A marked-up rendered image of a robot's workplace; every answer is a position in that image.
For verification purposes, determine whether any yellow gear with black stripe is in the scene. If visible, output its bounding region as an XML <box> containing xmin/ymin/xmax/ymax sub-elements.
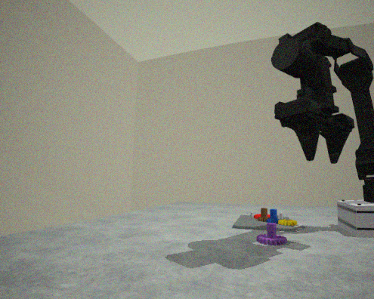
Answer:
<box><xmin>278</xmin><ymin>219</ymin><xmax>298</xmax><ymax>226</ymax></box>

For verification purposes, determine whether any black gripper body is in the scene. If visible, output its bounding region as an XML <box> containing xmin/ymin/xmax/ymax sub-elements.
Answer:
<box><xmin>278</xmin><ymin>77</ymin><xmax>354</xmax><ymax>131</ymax></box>

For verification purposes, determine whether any brown gear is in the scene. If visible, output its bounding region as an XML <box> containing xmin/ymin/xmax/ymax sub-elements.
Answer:
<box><xmin>258</xmin><ymin>208</ymin><xmax>269</xmax><ymax>222</ymax></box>

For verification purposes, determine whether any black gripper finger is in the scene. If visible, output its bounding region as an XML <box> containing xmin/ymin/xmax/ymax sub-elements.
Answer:
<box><xmin>320</xmin><ymin>127</ymin><xmax>352</xmax><ymax>164</ymax></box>
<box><xmin>283</xmin><ymin>115</ymin><xmax>322</xmax><ymax>161</ymax></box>

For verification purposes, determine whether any purple gear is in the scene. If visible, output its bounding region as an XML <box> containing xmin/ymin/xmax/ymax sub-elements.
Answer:
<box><xmin>256</xmin><ymin>223</ymin><xmax>287</xmax><ymax>245</ymax></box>

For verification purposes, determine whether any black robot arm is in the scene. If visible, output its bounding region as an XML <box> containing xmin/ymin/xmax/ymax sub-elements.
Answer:
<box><xmin>271</xmin><ymin>22</ymin><xmax>374</xmax><ymax>203</ymax></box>

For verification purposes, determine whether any blue gear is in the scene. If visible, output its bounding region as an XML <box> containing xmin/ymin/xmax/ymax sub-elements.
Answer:
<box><xmin>266</xmin><ymin>208</ymin><xmax>279</xmax><ymax>223</ymax></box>

